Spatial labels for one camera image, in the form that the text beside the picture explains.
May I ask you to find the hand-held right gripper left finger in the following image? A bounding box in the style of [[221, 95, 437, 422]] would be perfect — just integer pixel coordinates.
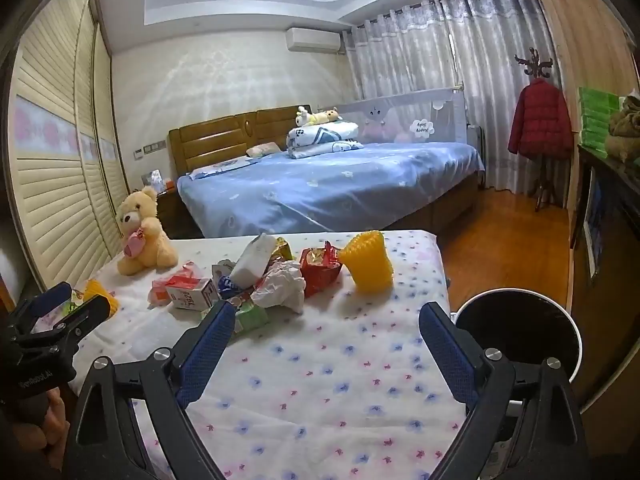
[[62, 301, 238, 480]]

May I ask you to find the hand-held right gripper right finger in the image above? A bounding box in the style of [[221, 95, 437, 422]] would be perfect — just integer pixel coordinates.
[[419, 301, 588, 480]]

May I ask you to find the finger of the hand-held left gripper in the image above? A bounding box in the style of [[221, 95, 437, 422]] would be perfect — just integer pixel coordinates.
[[20, 295, 112, 356], [14, 281, 73, 333]]

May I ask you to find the green packet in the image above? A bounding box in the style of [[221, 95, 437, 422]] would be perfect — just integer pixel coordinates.
[[232, 300, 271, 333]]

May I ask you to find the white carton with red print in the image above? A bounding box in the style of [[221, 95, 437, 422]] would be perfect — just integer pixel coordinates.
[[165, 277, 221, 311]]

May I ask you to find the blue and white wrapper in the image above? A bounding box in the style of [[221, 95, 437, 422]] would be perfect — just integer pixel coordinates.
[[211, 259, 251, 301]]

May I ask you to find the white round waste bin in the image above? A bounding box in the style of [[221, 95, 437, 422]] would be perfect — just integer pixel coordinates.
[[450, 287, 584, 466]]

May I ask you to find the red and white tissue packet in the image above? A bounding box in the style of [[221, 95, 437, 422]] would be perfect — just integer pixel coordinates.
[[149, 261, 206, 306]]

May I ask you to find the white paper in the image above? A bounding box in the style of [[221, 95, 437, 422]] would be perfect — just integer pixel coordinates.
[[250, 260, 307, 315]]

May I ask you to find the white foam fruit net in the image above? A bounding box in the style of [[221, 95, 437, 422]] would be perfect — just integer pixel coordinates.
[[227, 233, 278, 286]]

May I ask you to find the yellow green snack wrapper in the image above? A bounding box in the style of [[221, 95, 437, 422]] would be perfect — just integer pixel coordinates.
[[267, 236, 296, 266]]

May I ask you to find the large yellow foam fruit net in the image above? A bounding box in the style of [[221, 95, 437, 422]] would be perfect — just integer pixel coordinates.
[[337, 230, 396, 293]]

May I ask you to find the red snack wrapper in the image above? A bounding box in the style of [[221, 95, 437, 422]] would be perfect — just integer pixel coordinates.
[[299, 241, 345, 298]]

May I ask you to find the person's left hand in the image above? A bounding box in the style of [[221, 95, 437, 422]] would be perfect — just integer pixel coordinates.
[[10, 385, 72, 453]]

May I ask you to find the small yellow foam fruit net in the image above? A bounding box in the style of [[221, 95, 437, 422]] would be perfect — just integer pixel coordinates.
[[82, 280, 120, 318]]

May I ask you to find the beige teddy bear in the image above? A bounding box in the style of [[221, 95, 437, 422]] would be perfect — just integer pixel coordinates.
[[116, 186, 179, 277]]

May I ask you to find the brown wooden nightstand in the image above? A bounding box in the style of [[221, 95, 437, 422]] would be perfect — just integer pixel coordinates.
[[156, 191, 203, 240]]

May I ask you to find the cream louvred wardrobe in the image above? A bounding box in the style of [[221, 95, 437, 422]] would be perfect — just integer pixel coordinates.
[[5, 0, 128, 306]]

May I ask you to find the small picture box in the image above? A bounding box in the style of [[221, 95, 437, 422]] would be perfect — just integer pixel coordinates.
[[141, 169, 167, 195]]

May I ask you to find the flat blue white pillow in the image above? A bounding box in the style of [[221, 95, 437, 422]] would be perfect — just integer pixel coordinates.
[[187, 156, 257, 181]]

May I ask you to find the dark wooden cabinet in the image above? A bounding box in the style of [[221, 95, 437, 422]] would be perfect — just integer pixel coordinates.
[[570, 142, 640, 411]]

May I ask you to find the large bed with blue sheet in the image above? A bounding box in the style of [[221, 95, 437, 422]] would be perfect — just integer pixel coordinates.
[[177, 141, 486, 241]]

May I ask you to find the brown wooden headboard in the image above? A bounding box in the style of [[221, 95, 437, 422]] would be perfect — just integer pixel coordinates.
[[168, 105, 312, 178]]

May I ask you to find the folded blue white blanket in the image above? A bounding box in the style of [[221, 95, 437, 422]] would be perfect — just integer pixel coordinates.
[[286, 122, 365, 160]]

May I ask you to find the yellow plush toy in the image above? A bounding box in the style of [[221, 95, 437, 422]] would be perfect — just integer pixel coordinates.
[[295, 106, 343, 127]]

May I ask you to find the stack of green boxes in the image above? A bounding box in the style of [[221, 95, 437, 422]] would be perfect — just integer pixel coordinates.
[[577, 86, 626, 151]]

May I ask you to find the brown plush toy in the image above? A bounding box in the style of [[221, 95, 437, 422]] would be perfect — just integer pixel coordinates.
[[606, 95, 640, 163]]

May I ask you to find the red jacket on stand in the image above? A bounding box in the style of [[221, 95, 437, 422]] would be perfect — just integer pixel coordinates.
[[514, 47, 563, 213]]

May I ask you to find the grey patterned curtain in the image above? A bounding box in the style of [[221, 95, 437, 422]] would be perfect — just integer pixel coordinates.
[[342, 0, 566, 196]]

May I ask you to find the grey bed guard rail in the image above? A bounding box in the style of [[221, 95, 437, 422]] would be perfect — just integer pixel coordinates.
[[332, 86, 468, 145]]

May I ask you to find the white wall air conditioner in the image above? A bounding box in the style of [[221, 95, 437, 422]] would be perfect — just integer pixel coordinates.
[[286, 27, 342, 54]]

